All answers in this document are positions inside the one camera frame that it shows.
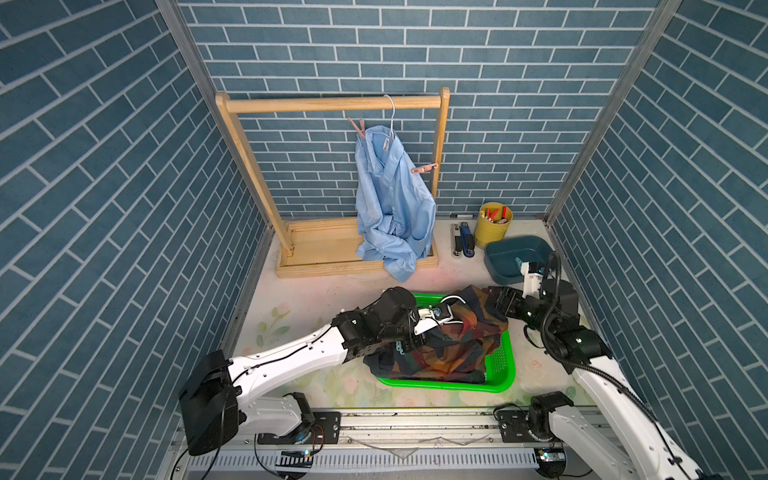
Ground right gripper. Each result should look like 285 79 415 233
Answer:
486 283 552 337

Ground white wire hanger plaid shirt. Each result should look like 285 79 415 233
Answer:
424 295 467 326

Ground plaid long-sleeve shirt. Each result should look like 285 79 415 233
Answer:
363 285 508 385

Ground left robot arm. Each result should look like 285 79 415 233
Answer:
179 287 453 457

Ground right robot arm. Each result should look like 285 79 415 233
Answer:
493 252 709 479

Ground red clothespins in bucket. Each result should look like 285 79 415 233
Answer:
481 206 508 224

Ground light blue long-sleeve shirt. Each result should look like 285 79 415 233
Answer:
355 125 437 282

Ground teal plastic tub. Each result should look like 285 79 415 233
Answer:
484 235 553 286

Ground green plastic basket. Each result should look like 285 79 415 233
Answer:
376 292 516 393

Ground white black stapler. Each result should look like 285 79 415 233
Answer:
452 224 463 258

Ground blue black stapler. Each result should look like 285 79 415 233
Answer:
459 222 475 258

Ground yellow metal bucket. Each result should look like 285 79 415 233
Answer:
474 202 513 248

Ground wooden clothes rack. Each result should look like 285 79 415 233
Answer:
216 87 451 278

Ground pink clothespin left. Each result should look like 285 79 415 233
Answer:
347 117 366 139

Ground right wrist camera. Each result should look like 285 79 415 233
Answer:
520 262 544 298

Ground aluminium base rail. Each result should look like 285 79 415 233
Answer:
159 406 638 479

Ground white wire hanger blue shirt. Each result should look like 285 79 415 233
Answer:
384 94 397 141

